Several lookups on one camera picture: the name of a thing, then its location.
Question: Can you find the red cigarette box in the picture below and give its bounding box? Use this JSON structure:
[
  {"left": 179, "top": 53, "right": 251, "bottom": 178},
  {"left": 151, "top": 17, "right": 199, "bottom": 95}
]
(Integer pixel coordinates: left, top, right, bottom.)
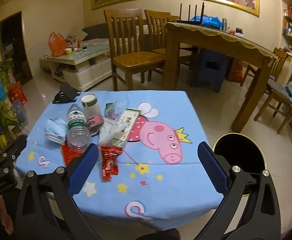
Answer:
[{"left": 60, "top": 142, "right": 82, "bottom": 166}]

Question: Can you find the blue plastic bag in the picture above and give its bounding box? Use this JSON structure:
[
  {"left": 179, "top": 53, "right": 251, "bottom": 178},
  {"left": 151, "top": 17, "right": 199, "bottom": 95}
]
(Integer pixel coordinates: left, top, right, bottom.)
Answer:
[{"left": 190, "top": 15, "right": 223, "bottom": 29}]

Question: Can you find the clear plastic bag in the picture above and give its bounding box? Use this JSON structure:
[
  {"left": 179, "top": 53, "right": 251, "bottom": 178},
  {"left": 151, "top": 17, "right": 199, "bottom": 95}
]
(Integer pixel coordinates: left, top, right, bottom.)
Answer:
[{"left": 105, "top": 101, "right": 126, "bottom": 121}]

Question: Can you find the clear plastic water bottle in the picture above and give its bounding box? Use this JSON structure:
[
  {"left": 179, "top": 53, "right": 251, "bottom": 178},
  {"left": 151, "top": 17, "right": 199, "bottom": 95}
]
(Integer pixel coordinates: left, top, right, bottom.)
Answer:
[{"left": 67, "top": 104, "right": 91, "bottom": 153}]

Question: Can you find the white green medicine box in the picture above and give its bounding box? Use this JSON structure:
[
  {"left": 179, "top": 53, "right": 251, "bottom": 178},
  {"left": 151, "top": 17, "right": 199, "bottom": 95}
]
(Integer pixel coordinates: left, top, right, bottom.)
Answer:
[{"left": 107, "top": 108, "right": 141, "bottom": 150}]

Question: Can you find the right side wooden chair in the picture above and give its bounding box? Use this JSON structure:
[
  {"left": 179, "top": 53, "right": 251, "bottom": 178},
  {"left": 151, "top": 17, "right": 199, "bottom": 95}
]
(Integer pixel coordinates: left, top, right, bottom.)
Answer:
[{"left": 254, "top": 74, "right": 292, "bottom": 134}]

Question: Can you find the yellow cup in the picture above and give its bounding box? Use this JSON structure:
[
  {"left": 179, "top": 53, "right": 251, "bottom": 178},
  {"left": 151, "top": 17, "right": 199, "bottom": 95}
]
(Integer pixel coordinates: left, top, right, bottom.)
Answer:
[{"left": 65, "top": 48, "right": 72, "bottom": 55}]

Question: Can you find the blue plastic stool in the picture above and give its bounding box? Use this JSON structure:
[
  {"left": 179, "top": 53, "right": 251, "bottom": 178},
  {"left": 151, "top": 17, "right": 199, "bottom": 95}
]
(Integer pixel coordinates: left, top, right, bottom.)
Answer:
[{"left": 190, "top": 48, "right": 234, "bottom": 93}]

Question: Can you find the grey pink small box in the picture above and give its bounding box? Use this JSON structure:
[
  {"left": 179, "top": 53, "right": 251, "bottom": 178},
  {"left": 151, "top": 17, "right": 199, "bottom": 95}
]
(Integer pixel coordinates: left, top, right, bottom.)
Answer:
[{"left": 87, "top": 114, "right": 104, "bottom": 135}]

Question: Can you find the white coffee table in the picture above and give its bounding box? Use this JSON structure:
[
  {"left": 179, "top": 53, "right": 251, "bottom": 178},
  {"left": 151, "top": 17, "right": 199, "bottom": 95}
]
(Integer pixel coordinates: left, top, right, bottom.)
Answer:
[{"left": 47, "top": 45, "right": 111, "bottom": 92}]

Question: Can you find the black wifi router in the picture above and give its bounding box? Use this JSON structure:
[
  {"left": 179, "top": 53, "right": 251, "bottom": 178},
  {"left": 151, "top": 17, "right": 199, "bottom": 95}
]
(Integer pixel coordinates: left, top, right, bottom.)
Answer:
[{"left": 174, "top": 2, "right": 206, "bottom": 26}]

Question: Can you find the far wooden chair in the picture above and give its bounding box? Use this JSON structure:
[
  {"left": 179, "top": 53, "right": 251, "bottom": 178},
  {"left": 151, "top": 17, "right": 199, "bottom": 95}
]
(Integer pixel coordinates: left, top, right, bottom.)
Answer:
[{"left": 144, "top": 9, "right": 199, "bottom": 75}]

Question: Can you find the orange plastic bag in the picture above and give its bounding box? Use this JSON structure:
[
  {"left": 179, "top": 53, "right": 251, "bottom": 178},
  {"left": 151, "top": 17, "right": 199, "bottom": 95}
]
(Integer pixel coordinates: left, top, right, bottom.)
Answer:
[{"left": 48, "top": 32, "right": 67, "bottom": 57}]

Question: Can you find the blue face mask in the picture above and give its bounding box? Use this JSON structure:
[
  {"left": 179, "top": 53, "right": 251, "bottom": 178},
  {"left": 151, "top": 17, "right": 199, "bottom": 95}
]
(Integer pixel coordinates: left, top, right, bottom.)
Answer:
[{"left": 44, "top": 118, "right": 67, "bottom": 145}]

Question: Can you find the red snack wrapper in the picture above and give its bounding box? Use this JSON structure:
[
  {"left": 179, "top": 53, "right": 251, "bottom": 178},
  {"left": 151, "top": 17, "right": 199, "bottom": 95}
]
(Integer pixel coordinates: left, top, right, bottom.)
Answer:
[{"left": 101, "top": 146, "right": 122, "bottom": 180}]

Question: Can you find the red gift box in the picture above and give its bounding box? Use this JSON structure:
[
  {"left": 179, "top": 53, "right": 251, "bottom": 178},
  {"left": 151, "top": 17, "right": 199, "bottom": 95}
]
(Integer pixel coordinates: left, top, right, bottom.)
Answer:
[{"left": 8, "top": 82, "right": 27, "bottom": 105}]

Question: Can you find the wooden chair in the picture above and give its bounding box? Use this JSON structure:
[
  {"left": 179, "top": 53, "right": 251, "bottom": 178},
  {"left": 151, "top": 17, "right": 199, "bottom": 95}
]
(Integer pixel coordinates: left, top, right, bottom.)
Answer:
[
  {"left": 254, "top": 74, "right": 292, "bottom": 134},
  {"left": 144, "top": 9, "right": 199, "bottom": 75},
  {"left": 104, "top": 9, "right": 165, "bottom": 91}
]

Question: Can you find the black gold trash bin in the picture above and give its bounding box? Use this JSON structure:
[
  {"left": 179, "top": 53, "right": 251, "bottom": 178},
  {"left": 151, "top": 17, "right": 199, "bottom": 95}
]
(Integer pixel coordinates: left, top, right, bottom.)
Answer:
[{"left": 212, "top": 132, "right": 267, "bottom": 197}]

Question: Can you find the blue cartoon tablecloth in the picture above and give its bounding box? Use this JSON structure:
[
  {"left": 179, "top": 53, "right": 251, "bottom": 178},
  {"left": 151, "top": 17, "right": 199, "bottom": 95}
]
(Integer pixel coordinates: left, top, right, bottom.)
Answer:
[{"left": 15, "top": 90, "right": 224, "bottom": 231}]

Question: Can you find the lace table cover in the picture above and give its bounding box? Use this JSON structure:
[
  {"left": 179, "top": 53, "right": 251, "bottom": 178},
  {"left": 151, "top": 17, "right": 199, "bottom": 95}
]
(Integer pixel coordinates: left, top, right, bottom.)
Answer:
[{"left": 166, "top": 22, "right": 277, "bottom": 68}]

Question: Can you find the white green paper cup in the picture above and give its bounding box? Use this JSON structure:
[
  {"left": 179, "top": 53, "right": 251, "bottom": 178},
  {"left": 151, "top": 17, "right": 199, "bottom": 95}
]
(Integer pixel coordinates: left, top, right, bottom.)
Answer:
[{"left": 81, "top": 94, "right": 102, "bottom": 119}]

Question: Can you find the wooden dining table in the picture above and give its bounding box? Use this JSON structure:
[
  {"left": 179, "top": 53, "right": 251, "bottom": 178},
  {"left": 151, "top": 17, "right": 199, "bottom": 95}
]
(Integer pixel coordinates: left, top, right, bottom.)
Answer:
[{"left": 163, "top": 22, "right": 278, "bottom": 133}]

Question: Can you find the green potted plant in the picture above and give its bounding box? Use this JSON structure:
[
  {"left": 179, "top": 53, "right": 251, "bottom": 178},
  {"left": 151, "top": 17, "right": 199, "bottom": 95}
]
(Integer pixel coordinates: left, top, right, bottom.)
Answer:
[{"left": 0, "top": 59, "right": 22, "bottom": 150}]

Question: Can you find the dark sofa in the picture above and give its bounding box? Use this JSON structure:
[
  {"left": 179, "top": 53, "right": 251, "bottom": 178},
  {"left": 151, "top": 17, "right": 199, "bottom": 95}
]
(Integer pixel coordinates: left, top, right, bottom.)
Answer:
[{"left": 82, "top": 23, "right": 109, "bottom": 41}]

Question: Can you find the near wooden chair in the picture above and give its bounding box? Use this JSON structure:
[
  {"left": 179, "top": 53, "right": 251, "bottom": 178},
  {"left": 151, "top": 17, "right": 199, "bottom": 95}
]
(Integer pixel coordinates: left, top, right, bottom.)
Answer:
[{"left": 104, "top": 9, "right": 165, "bottom": 91}]

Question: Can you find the black phone stand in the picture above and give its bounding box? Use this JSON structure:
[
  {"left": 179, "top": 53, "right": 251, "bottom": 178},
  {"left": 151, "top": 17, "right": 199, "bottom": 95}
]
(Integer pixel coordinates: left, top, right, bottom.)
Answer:
[{"left": 52, "top": 82, "right": 80, "bottom": 104}]

